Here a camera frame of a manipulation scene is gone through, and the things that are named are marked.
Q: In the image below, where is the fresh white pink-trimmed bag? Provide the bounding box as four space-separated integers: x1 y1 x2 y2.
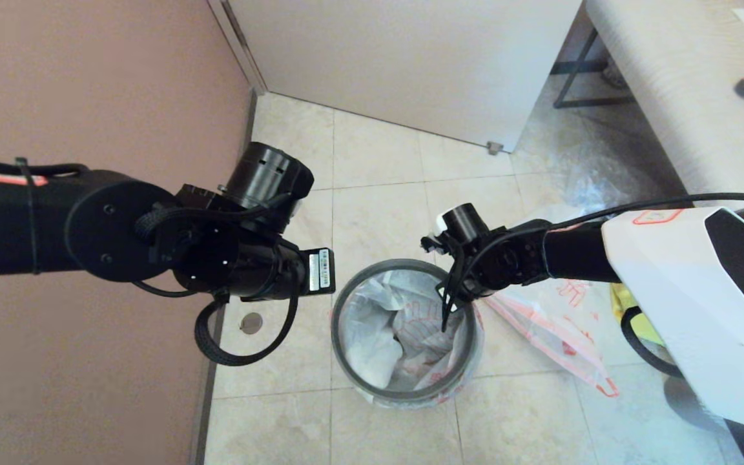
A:
330 268 486 409

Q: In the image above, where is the white plastic bag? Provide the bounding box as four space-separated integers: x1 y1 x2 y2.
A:
485 207 619 398

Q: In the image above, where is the black bin ring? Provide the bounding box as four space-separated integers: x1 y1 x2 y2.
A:
331 258 478 396

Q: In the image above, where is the clear plastic bag with dark items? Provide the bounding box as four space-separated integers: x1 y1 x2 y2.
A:
566 145 670 214

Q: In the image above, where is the yellow fabric bag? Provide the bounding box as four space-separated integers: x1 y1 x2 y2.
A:
610 220 744 349

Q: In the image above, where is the grey metal baseboard strip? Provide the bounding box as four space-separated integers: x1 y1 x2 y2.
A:
190 87 260 465

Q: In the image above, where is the white door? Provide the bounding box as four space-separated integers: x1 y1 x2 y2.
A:
227 0 586 152

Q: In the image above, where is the light wood grain table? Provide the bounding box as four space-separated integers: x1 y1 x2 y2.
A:
553 0 744 207

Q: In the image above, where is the white ribbed round stool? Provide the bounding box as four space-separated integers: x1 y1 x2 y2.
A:
664 375 728 433

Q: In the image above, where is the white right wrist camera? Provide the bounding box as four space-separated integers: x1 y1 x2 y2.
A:
420 213 460 256

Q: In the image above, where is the white door frame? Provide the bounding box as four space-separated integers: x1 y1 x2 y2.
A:
209 0 268 94

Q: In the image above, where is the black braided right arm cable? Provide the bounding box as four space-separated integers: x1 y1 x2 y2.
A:
621 307 686 378

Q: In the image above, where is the smooth black left arm cable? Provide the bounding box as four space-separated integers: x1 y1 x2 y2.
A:
0 154 88 178

